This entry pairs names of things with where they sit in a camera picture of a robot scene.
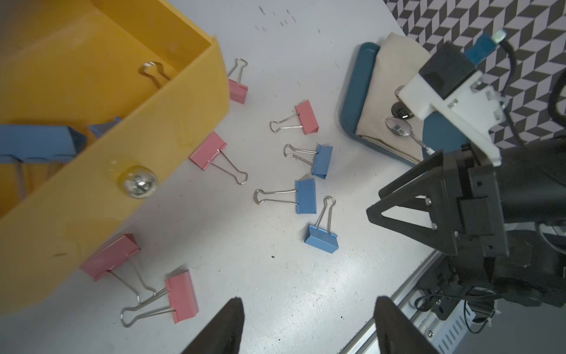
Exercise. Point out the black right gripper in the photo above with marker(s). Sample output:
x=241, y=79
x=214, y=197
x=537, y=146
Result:
x=508, y=251

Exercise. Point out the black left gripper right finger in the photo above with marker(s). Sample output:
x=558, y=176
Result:
x=395, y=333

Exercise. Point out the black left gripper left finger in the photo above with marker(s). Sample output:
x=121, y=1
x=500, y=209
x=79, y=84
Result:
x=223, y=334

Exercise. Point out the blue binder clip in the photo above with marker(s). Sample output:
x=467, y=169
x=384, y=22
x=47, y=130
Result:
x=101, y=129
x=154, y=71
x=319, y=159
x=304, y=192

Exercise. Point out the blue binder clip mid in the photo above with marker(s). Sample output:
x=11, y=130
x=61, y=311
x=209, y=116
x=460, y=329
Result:
x=321, y=238

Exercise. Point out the yellow drawer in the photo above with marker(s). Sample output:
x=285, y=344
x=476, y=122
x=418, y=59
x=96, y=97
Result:
x=100, y=102

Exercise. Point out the blue binder clip bottom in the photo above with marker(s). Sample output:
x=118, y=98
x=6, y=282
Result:
x=101, y=129

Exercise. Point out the blue binder clip low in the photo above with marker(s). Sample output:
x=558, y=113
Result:
x=39, y=144

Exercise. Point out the pink binder clip lower left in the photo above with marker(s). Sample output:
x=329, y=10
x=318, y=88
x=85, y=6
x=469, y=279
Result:
x=183, y=304

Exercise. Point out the pink binder clip right small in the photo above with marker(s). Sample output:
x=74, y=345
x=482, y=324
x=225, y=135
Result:
x=305, y=115

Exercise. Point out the pink binder clip centre top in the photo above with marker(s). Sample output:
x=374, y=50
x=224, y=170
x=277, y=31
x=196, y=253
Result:
x=212, y=147

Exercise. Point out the pink binder clip far right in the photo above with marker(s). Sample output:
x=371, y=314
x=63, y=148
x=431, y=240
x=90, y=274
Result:
x=238, y=92

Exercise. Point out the metal spoon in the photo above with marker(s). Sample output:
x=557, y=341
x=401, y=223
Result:
x=402, y=128

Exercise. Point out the beige cloth napkin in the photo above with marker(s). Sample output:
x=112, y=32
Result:
x=398, y=60

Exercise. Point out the aluminium front rail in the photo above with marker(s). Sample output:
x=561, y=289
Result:
x=444, y=335

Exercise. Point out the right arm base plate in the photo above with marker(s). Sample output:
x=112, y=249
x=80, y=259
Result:
x=442, y=292

